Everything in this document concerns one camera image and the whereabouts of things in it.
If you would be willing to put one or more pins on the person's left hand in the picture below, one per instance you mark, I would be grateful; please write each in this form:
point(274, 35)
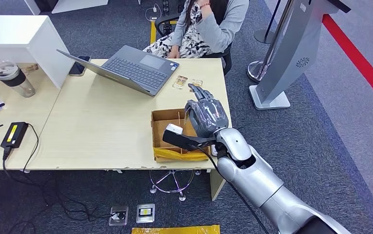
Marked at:
point(204, 4)

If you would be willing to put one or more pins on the person's right hand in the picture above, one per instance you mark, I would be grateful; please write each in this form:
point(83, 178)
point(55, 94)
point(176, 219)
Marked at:
point(173, 53)

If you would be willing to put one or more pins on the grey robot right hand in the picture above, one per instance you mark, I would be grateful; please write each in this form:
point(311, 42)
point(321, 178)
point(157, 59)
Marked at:
point(209, 114)

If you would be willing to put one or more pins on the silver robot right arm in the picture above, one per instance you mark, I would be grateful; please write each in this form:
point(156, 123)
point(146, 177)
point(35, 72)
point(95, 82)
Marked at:
point(254, 181)

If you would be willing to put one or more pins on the person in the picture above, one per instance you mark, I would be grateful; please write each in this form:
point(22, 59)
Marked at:
point(225, 32)

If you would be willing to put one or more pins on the grey white card reader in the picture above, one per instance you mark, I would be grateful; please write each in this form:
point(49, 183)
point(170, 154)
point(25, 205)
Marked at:
point(213, 151)

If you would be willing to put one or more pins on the narrow yellow floor tape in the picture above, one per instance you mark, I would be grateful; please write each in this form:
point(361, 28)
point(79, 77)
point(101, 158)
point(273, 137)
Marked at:
point(153, 35)

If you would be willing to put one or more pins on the black power strip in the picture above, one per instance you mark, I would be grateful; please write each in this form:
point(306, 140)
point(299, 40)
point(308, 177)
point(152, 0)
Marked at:
point(166, 6)

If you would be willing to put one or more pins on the grey open laptop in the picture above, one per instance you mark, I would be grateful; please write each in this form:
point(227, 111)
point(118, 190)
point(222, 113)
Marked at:
point(137, 69)

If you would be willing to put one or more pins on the yellow tape strip on box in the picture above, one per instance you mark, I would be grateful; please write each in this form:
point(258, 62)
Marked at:
point(173, 155)

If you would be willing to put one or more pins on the cardboard divider box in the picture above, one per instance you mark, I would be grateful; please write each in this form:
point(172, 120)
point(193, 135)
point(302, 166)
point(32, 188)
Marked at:
point(159, 135)

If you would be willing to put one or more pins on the beige desk leg panel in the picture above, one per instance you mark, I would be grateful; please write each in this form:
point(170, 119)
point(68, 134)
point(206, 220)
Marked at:
point(215, 189)

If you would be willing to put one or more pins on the chrome stool base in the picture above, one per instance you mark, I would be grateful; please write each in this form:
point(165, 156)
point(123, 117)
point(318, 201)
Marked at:
point(182, 197)

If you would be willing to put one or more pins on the dark smartphone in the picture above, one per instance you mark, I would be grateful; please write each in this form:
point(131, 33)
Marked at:
point(78, 67)

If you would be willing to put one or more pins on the grey kiosk stand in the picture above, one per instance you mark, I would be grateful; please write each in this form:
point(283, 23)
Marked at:
point(296, 38)

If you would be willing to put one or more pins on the floor socket yellow label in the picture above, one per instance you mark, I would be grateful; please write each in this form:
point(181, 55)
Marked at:
point(145, 213)

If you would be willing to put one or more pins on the wide yellow floor tape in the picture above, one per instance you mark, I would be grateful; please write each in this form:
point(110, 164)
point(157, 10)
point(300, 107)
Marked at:
point(173, 230)

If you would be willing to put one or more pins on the floor socket with plug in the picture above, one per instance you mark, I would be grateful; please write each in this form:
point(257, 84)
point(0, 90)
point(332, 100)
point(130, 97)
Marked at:
point(118, 216)

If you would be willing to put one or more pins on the small tan packet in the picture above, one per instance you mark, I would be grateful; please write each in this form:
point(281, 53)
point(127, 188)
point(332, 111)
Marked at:
point(31, 68)

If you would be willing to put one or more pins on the white desk partition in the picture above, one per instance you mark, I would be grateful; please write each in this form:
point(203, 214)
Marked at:
point(18, 35)

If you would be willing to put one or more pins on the red floor tape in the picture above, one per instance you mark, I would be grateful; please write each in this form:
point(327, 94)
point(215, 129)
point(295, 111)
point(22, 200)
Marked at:
point(357, 58)

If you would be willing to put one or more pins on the clear tumbler with black sleeve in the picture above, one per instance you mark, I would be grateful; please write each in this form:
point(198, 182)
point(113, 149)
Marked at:
point(13, 79)

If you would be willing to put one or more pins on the black power adapter yellow label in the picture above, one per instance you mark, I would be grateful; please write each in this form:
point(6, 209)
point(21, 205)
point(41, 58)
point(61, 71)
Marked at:
point(14, 134)

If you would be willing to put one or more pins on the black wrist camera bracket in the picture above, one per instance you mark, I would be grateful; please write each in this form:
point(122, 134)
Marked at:
point(180, 140)

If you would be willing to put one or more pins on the chrome stanchion post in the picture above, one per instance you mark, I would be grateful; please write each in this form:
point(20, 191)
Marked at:
point(255, 71)

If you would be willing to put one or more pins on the black stanchion post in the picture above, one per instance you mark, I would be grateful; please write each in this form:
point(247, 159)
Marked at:
point(265, 37)

